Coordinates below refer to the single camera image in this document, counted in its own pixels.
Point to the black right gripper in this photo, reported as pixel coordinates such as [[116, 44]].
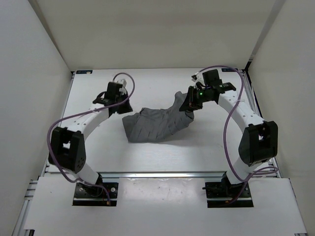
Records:
[[189, 103]]

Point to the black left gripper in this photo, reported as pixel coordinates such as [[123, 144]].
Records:
[[128, 108]]

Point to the grey pleated skirt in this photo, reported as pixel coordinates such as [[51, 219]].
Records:
[[156, 125]]

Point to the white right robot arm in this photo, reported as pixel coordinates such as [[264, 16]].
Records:
[[259, 141]]

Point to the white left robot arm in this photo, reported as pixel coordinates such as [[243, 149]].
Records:
[[66, 140]]

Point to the blue corner label left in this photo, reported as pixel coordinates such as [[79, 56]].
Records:
[[84, 72]]

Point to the blue corner label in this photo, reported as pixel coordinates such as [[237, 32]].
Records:
[[84, 72], [229, 70]]

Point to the blue corner label right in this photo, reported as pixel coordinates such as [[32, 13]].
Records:
[[229, 70]]

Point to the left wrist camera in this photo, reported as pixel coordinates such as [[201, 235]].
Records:
[[116, 89]]

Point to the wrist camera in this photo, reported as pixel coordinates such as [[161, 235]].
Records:
[[116, 89], [209, 78]]

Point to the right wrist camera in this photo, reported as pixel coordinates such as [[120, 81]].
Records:
[[209, 78]]

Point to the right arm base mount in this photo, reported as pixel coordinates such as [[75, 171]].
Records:
[[225, 195]]

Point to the aluminium table edge rail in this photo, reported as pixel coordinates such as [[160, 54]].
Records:
[[162, 174]]

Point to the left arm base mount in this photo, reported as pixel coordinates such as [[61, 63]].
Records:
[[86, 196]]

